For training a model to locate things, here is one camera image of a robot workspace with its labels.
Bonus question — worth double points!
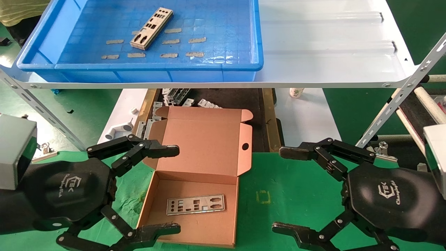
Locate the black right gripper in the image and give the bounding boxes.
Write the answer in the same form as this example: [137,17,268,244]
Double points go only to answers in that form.
[272,163,446,251]

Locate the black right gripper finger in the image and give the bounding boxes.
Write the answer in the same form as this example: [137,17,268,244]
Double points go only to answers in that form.
[279,138,377,182]

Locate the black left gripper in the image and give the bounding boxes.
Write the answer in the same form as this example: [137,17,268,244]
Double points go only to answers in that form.
[0,134,182,251]

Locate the metal I/O shield plate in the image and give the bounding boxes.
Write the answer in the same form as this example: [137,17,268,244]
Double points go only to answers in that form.
[167,194,226,216]
[130,7,174,51]

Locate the brown cardboard box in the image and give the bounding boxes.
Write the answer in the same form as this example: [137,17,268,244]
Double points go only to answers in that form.
[135,106,253,249]

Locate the black tray with brass rim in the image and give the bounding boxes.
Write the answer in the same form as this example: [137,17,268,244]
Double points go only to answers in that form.
[125,88,283,153]

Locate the blue plastic tray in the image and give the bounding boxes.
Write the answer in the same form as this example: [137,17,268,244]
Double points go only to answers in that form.
[16,0,263,83]

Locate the white plastic pipe fitting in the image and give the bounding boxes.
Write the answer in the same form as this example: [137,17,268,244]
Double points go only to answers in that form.
[105,119,134,140]

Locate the silver metal spring clamp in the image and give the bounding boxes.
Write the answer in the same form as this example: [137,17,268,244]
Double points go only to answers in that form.
[32,142,58,163]
[371,141,398,162]

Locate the white metal shelf board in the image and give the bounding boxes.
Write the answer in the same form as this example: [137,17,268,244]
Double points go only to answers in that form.
[0,0,417,89]

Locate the perforated steel shelf strut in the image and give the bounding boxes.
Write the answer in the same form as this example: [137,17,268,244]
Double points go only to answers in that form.
[0,68,87,151]
[355,33,446,149]

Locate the black rack panel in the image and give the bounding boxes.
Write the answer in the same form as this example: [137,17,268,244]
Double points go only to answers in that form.
[399,87,446,140]

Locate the person in yellow shirt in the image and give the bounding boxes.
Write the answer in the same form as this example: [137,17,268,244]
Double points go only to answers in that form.
[0,0,44,26]

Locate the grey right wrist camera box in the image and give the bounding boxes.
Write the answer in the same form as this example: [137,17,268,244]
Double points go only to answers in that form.
[423,124,446,199]

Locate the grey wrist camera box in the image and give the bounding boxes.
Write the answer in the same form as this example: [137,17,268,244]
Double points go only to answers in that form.
[423,124,446,199]
[0,114,38,190]

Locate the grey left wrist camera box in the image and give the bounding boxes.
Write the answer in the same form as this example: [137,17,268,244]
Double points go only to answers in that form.
[0,114,38,190]

